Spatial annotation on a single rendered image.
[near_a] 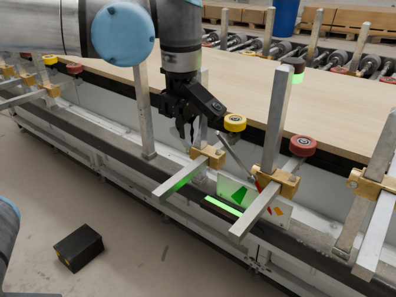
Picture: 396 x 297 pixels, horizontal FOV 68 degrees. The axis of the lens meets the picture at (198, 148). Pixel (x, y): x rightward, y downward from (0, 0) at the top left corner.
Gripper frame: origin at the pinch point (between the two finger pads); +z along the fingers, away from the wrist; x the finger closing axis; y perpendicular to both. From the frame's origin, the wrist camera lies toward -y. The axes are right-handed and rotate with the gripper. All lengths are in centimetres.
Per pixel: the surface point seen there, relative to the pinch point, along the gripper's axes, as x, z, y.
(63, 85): -26, 16, 104
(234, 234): 9.0, 12.2, -19.3
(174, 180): 0.9, 13.7, 5.6
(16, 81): -14, 16, 129
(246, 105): -46.0, 8.3, 7.6
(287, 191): -13.8, 13.6, -23.1
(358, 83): -96, 9, -23
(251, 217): 2.1, 12.1, -19.9
